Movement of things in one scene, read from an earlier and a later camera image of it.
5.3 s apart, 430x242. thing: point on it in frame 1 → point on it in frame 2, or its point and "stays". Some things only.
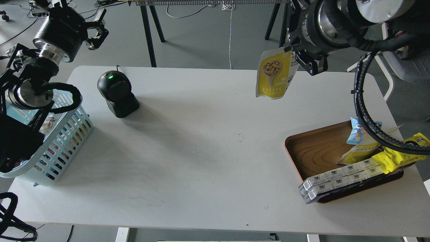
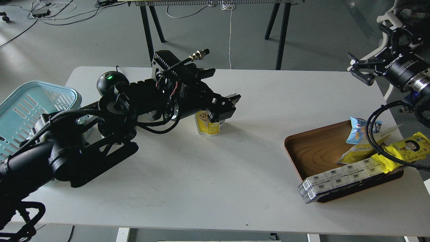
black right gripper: [307, 41] → [397, 65]
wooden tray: [316, 151] stays
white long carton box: [311, 189] stays
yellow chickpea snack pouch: [276, 70] → [204, 126]
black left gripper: [62, 32] → [217, 107]
